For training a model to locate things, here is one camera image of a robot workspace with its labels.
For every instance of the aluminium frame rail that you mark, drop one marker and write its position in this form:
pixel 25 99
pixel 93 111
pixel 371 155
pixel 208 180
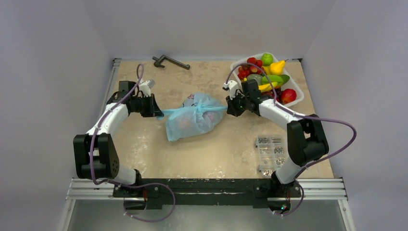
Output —
pixel 311 189

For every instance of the yellow fake pear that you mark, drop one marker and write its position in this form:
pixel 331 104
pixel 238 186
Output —
pixel 277 68

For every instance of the light blue plastic bag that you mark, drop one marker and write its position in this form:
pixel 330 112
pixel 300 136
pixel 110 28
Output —
pixel 198 114

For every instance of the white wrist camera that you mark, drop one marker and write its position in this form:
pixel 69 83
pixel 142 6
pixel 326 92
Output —
pixel 145 87
pixel 232 87

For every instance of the yellow fake banana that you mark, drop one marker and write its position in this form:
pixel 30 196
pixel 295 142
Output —
pixel 267 87

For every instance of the white plastic fruit tray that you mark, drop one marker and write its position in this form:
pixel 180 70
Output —
pixel 290 84

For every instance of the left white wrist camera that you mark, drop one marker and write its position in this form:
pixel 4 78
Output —
pixel 145 87

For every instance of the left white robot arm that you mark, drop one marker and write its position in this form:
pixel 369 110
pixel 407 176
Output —
pixel 96 157

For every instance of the grey-green fake fruit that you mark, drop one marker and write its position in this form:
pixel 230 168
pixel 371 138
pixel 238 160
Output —
pixel 256 77

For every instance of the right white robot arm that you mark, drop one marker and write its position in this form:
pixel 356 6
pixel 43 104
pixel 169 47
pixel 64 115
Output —
pixel 306 139

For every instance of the green fake lime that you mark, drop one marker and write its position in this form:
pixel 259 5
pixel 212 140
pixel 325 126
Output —
pixel 267 59

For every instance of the dark metal crank handle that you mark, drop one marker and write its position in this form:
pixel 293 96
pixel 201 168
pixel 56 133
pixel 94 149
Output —
pixel 158 62

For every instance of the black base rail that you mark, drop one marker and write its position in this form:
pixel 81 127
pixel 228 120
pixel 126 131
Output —
pixel 256 193

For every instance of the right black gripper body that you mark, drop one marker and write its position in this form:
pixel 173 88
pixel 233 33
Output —
pixel 237 106

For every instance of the green fake mango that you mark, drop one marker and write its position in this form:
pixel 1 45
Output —
pixel 279 79

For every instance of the clear screw organizer box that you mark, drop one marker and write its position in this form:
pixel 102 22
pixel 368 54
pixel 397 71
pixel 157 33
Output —
pixel 272 152

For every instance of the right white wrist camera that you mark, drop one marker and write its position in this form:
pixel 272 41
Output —
pixel 232 87

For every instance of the red fake grape bunch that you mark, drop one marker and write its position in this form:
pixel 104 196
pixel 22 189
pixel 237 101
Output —
pixel 256 68

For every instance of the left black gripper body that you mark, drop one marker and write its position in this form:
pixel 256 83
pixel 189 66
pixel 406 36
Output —
pixel 144 106

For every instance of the dark purple grape bunch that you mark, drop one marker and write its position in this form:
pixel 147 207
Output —
pixel 272 93

